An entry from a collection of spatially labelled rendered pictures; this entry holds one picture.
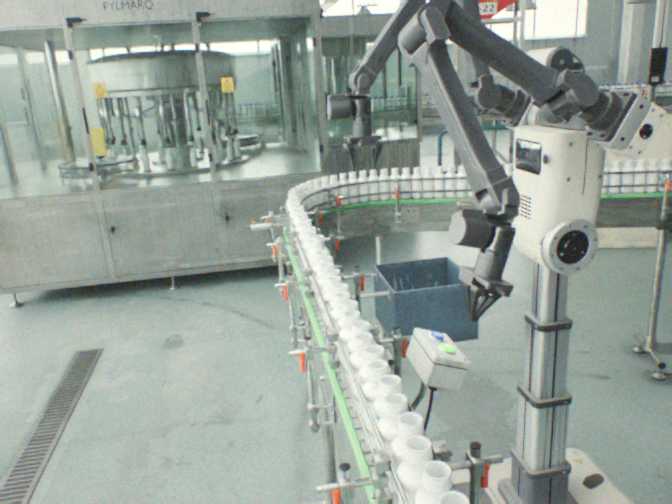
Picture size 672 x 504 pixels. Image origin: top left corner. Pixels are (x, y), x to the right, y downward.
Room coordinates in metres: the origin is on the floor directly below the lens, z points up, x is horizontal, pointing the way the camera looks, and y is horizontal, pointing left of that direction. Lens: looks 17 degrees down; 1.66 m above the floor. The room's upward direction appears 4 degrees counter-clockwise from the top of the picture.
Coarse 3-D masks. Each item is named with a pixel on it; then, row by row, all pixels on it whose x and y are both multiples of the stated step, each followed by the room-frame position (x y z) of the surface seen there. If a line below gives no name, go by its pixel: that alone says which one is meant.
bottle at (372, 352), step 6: (366, 348) 0.98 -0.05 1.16; (372, 348) 0.99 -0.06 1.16; (378, 348) 0.99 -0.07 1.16; (366, 354) 0.97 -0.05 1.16; (372, 354) 0.96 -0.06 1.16; (378, 354) 0.96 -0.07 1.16; (366, 360) 0.96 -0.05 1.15; (366, 366) 0.96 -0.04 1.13; (360, 372) 0.97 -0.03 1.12; (366, 372) 0.96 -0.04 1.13; (390, 372) 0.97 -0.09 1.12; (360, 378) 0.97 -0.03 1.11; (366, 378) 0.95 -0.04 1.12; (360, 384) 0.97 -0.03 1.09
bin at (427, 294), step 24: (384, 264) 2.11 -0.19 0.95; (408, 264) 2.12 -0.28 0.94; (432, 264) 2.14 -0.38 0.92; (456, 264) 2.05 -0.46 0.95; (384, 288) 1.93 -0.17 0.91; (408, 288) 2.12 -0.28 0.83; (432, 288) 1.82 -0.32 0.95; (456, 288) 1.84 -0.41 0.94; (384, 312) 1.95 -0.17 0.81; (408, 312) 1.81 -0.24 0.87; (432, 312) 1.82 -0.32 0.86; (456, 312) 1.84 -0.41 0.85; (456, 336) 1.84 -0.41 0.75
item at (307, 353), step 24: (336, 240) 2.07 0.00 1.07; (288, 288) 1.58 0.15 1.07; (360, 312) 1.63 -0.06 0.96; (336, 336) 1.15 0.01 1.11; (408, 336) 1.19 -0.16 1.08; (312, 360) 1.15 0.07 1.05; (336, 360) 1.16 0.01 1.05; (312, 384) 1.15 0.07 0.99; (312, 408) 1.14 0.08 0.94; (312, 432) 1.15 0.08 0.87; (384, 456) 0.72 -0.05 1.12; (480, 456) 0.74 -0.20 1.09; (360, 480) 0.71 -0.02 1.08; (384, 480) 0.71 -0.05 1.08; (480, 480) 0.75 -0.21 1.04
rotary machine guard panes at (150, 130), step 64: (0, 64) 4.37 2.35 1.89; (64, 64) 4.44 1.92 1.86; (128, 64) 4.51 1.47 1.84; (192, 64) 4.58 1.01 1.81; (256, 64) 4.66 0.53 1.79; (0, 128) 4.36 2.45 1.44; (64, 128) 4.43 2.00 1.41; (128, 128) 4.50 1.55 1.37; (192, 128) 4.57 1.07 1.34; (256, 128) 4.65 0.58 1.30; (0, 192) 4.34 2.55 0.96; (64, 192) 4.41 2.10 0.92
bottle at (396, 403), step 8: (384, 400) 0.80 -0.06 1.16; (392, 400) 0.81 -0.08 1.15; (400, 400) 0.81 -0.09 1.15; (384, 408) 0.79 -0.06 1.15; (392, 408) 0.78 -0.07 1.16; (400, 408) 0.78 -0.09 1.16; (384, 416) 0.80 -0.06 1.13; (392, 416) 0.78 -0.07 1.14; (384, 424) 0.79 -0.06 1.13; (392, 424) 0.78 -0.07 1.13; (384, 432) 0.78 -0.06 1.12; (392, 432) 0.77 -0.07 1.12; (384, 440) 0.78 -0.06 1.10; (392, 440) 0.77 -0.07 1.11; (392, 480) 0.77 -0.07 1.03; (392, 488) 0.77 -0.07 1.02
